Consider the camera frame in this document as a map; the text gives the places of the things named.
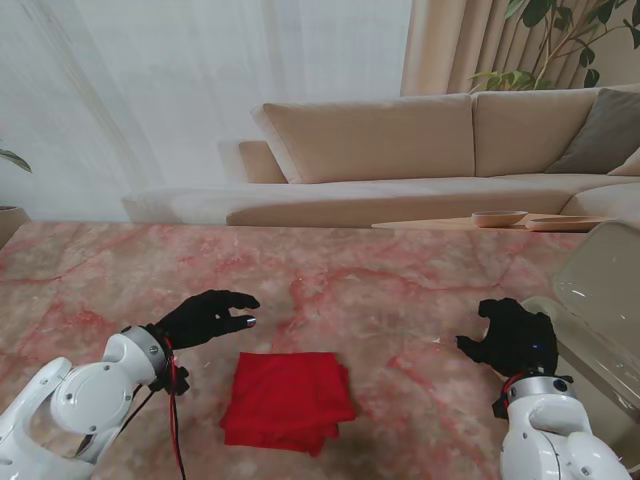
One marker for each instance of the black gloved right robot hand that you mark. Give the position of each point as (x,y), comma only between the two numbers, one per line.
(520,340)

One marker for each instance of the beige sofa cushion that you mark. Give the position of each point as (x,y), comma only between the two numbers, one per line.
(630,167)

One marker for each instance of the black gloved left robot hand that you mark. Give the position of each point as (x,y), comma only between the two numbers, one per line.
(200,320)

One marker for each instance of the light wooden coffee table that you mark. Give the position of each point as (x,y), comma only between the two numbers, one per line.
(425,225)

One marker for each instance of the tall green leafy plant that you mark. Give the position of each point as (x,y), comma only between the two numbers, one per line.
(535,10)

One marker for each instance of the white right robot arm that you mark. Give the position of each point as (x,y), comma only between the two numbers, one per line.
(550,435)

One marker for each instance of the beige pleated curtain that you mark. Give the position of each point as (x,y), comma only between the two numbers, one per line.
(450,45)

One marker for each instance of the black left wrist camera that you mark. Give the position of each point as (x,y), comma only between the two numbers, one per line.
(172,380)

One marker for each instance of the grey sofa cushion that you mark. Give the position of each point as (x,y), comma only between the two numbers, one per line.
(605,130)

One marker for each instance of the beige corner sofa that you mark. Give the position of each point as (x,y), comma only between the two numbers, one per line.
(375,140)

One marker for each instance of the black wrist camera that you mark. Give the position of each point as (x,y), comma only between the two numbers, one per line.
(500,407)
(172,380)

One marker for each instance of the wooden bowl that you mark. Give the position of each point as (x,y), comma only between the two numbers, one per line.
(497,219)

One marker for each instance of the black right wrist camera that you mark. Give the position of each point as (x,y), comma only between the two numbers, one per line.
(500,407)

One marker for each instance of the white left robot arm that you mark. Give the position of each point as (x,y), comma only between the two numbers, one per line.
(75,410)

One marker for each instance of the beige plant pot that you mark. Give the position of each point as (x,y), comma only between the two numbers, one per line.
(12,222)

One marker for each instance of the white sheer curtain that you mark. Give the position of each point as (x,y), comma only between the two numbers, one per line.
(175,100)

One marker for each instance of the green plant with long leaf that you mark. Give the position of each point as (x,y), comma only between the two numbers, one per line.
(17,160)

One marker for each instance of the red shirt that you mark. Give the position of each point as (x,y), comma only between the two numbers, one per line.
(290,400)

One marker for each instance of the flat wooden tray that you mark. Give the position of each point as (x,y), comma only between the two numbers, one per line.
(560,223)

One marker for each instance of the beige translucent suitcase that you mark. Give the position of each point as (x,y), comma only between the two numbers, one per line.
(600,280)

